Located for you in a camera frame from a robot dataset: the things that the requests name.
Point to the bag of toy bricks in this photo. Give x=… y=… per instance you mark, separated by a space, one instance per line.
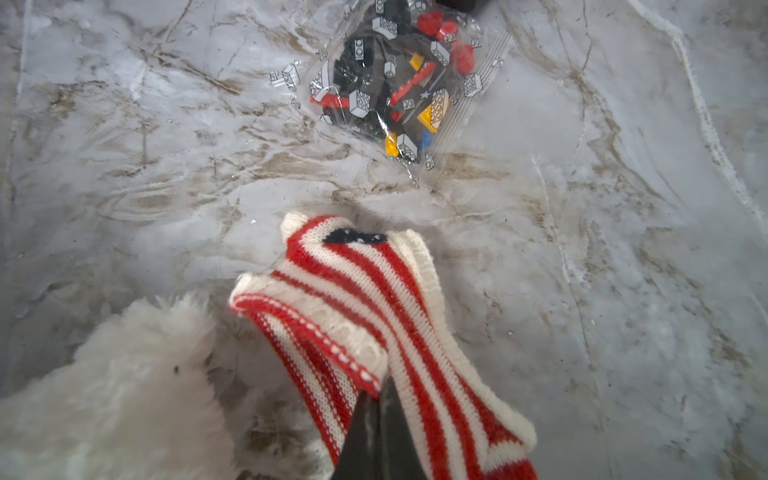
x=403 y=75

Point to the white teddy bear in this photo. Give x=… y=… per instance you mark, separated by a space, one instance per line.
x=137 y=402

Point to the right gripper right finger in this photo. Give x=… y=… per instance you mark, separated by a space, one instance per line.
x=397 y=458

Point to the red white striped knit sweater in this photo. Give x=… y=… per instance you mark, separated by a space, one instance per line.
x=345 y=310

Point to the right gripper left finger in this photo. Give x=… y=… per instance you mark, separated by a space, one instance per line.
x=360 y=455

